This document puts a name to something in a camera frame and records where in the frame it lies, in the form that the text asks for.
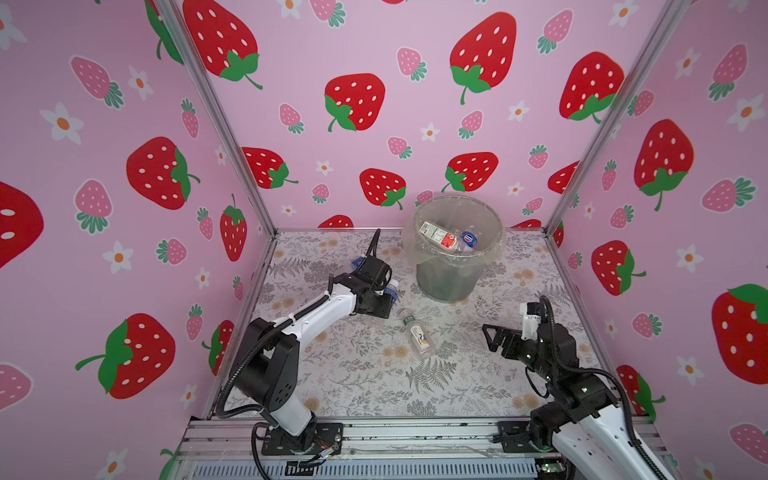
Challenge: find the clear bottle green cap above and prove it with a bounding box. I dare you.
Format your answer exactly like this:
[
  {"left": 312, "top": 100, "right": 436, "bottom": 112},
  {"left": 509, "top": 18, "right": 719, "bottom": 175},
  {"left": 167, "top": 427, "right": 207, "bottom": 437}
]
[{"left": 399, "top": 308, "right": 436, "bottom": 359}]

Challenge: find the small bottle blue label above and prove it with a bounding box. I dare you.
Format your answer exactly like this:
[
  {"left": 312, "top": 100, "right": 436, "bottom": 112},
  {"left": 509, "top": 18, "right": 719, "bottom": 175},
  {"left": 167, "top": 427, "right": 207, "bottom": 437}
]
[{"left": 461, "top": 231, "right": 477, "bottom": 249}]

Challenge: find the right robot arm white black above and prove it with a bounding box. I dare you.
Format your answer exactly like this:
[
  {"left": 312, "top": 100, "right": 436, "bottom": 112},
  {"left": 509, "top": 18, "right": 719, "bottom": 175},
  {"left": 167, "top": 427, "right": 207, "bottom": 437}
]
[{"left": 482, "top": 321, "right": 674, "bottom": 479}]

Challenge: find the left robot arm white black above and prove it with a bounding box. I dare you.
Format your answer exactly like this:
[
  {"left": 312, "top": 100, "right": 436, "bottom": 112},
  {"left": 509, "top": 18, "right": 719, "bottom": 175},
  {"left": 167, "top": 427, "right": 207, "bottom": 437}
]
[{"left": 214, "top": 254, "right": 394, "bottom": 440}]

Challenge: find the mesh waste bin with liner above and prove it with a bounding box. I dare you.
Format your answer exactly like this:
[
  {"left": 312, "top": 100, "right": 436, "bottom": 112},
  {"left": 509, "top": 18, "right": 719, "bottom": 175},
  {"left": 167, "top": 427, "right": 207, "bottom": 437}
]
[{"left": 402, "top": 195, "right": 505, "bottom": 303}]

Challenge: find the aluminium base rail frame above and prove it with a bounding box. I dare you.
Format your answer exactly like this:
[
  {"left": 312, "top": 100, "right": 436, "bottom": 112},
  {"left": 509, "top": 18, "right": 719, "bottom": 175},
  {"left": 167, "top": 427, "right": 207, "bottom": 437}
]
[{"left": 168, "top": 417, "right": 607, "bottom": 479}]

